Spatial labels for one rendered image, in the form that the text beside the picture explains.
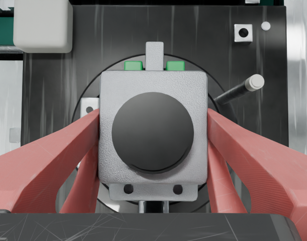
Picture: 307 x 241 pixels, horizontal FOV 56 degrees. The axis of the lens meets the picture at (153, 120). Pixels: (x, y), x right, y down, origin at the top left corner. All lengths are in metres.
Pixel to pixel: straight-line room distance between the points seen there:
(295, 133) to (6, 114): 0.29
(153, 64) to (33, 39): 0.14
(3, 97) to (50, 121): 0.09
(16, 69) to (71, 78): 0.10
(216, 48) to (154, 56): 0.12
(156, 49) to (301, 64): 0.18
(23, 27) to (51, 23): 0.02
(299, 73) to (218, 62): 0.08
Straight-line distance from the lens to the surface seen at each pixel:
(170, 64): 0.19
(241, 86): 0.18
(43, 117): 0.28
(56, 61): 0.28
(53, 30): 0.27
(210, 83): 0.25
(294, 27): 0.32
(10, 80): 0.35
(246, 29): 0.28
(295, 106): 0.30
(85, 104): 0.23
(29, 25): 0.28
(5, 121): 0.35
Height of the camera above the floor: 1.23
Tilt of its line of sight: 87 degrees down
